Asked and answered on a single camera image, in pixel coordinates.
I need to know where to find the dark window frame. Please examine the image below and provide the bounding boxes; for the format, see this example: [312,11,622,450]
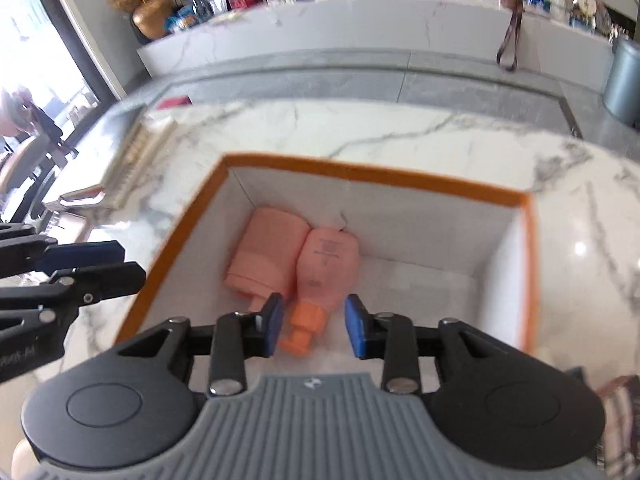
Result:
[27,0,127,102]

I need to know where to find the brown chair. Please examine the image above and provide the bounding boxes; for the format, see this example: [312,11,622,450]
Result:
[0,135,53,198]

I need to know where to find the white marble counter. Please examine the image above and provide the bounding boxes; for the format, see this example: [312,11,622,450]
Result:
[136,0,617,92]

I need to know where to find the striped cloth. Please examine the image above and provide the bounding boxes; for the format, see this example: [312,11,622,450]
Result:
[597,374,640,480]

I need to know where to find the grey trash bin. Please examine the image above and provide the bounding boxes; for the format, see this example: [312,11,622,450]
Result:
[602,35,640,128]

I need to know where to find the wide pink pump bottle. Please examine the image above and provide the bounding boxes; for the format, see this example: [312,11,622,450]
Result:
[223,206,311,311]

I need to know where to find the blue snack packets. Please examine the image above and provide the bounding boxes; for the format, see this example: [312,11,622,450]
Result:
[165,5,199,34]

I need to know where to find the golden vase with dried flowers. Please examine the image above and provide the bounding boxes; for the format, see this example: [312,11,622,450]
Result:
[107,0,174,42]

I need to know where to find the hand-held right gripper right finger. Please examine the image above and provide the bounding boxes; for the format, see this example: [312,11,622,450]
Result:
[345,294,525,395]

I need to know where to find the pink bottle with orange cap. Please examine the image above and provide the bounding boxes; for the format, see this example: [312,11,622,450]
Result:
[278,227,362,356]

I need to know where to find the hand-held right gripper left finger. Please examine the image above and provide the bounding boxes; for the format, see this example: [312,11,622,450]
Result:
[117,292,284,397]

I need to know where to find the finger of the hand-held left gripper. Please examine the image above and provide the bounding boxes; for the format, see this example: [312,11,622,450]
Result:
[0,224,126,281]
[0,261,161,347]

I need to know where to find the orange-rimmed white box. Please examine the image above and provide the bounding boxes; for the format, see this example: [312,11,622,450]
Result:
[116,152,540,376]

